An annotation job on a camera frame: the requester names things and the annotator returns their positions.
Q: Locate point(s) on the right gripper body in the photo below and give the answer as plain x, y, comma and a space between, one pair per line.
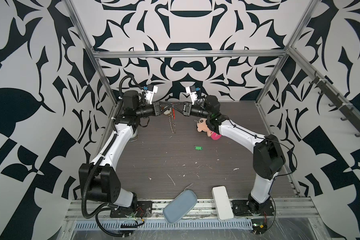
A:
189, 113

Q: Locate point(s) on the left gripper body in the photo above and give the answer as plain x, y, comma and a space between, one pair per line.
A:
155, 104

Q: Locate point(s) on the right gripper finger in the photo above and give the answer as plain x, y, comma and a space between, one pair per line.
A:
180, 109
177, 104

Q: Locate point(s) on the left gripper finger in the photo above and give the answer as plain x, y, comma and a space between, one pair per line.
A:
166, 103
167, 110

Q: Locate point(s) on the metal keyring with chain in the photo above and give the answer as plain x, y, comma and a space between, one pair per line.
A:
172, 124

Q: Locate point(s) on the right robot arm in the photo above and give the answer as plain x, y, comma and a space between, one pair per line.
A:
268, 157

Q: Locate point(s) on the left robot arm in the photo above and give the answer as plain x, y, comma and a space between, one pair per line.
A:
99, 183

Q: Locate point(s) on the pink plush doll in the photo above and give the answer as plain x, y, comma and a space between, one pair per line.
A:
202, 127

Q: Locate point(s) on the white dome timer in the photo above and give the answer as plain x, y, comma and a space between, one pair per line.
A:
135, 138

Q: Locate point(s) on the grey glasses case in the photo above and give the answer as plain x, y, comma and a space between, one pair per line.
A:
180, 206

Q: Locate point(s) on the white rectangular box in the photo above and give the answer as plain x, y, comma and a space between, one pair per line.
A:
222, 203

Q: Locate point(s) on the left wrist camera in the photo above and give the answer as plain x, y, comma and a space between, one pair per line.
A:
149, 92

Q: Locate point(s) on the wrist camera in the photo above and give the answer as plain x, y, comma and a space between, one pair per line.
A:
194, 93
149, 92

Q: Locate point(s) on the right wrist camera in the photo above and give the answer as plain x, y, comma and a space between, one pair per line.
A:
194, 93

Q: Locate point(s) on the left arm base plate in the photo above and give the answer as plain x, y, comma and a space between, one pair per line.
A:
139, 209

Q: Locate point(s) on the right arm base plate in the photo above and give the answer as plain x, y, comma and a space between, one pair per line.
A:
244, 208

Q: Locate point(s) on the wall hook rack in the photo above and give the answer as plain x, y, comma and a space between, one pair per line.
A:
338, 101

